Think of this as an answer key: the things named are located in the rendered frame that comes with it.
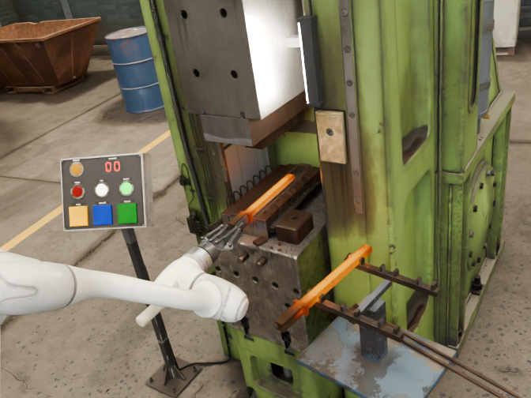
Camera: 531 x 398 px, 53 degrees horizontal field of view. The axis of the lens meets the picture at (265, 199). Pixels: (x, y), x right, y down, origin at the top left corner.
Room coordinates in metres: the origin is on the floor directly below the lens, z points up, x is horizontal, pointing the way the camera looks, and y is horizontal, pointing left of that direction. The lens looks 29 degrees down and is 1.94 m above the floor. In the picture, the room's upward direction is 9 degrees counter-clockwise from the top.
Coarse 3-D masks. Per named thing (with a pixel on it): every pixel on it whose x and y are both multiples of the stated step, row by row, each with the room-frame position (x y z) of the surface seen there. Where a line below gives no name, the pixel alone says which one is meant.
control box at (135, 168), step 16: (64, 160) 1.94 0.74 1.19; (80, 160) 1.92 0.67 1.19; (96, 160) 1.90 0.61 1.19; (112, 160) 1.88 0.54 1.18; (128, 160) 1.87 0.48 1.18; (144, 160) 1.87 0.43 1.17; (64, 176) 1.91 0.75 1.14; (80, 176) 1.89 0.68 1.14; (96, 176) 1.87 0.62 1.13; (112, 176) 1.86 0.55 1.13; (128, 176) 1.84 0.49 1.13; (144, 176) 1.83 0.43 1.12; (64, 192) 1.88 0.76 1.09; (112, 192) 1.83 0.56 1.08; (144, 192) 1.80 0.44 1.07; (64, 208) 1.85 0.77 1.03; (112, 208) 1.80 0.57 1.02; (144, 208) 1.77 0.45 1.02; (64, 224) 1.82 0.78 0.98; (112, 224) 1.77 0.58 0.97; (128, 224) 1.76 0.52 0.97; (144, 224) 1.74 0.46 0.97
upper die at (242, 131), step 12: (300, 96) 1.84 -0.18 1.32; (288, 108) 1.77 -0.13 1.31; (300, 108) 1.83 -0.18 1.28; (204, 120) 1.70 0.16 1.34; (216, 120) 1.67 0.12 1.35; (228, 120) 1.63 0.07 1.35; (240, 120) 1.60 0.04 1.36; (252, 120) 1.60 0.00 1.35; (264, 120) 1.65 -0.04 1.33; (276, 120) 1.70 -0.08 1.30; (204, 132) 1.70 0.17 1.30; (216, 132) 1.67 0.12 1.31; (228, 132) 1.64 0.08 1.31; (240, 132) 1.61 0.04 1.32; (252, 132) 1.59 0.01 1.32; (264, 132) 1.64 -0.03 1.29; (240, 144) 1.61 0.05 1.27; (252, 144) 1.59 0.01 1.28
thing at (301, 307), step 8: (360, 248) 1.41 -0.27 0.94; (368, 248) 1.40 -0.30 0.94; (352, 256) 1.37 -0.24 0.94; (360, 256) 1.37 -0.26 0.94; (344, 264) 1.34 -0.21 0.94; (352, 264) 1.34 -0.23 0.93; (336, 272) 1.30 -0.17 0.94; (344, 272) 1.30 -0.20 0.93; (328, 280) 1.27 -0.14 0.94; (336, 280) 1.28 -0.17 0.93; (320, 288) 1.24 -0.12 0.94; (328, 288) 1.25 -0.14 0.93; (304, 296) 1.22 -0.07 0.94; (312, 296) 1.21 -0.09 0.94; (296, 304) 1.18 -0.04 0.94; (304, 304) 1.18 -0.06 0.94; (312, 304) 1.20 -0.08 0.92; (288, 312) 1.16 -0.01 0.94; (296, 312) 1.15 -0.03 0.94; (304, 312) 1.17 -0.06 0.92; (280, 320) 1.13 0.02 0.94; (288, 320) 1.13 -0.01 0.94; (296, 320) 1.15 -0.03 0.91; (280, 328) 1.12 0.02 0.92
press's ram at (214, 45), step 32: (192, 0) 1.66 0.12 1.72; (224, 0) 1.59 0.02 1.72; (256, 0) 1.61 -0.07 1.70; (288, 0) 1.74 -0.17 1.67; (192, 32) 1.68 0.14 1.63; (224, 32) 1.60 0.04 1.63; (256, 32) 1.59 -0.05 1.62; (288, 32) 1.73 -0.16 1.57; (192, 64) 1.70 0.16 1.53; (224, 64) 1.62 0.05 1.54; (256, 64) 1.57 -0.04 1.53; (288, 64) 1.71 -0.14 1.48; (192, 96) 1.71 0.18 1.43; (224, 96) 1.63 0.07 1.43; (256, 96) 1.56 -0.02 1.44; (288, 96) 1.69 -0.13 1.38
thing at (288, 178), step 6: (288, 174) 1.88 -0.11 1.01; (282, 180) 1.83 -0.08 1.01; (288, 180) 1.83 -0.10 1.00; (276, 186) 1.79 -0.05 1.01; (282, 186) 1.79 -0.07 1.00; (270, 192) 1.75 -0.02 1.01; (276, 192) 1.76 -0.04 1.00; (264, 198) 1.71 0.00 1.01; (258, 204) 1.68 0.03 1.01; (246, 210) 1.65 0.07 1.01; (252, 210) 1.64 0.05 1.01; (240, 216) 1.59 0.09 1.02; (228, 222) 1.57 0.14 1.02; (234, 222) 1.56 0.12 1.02
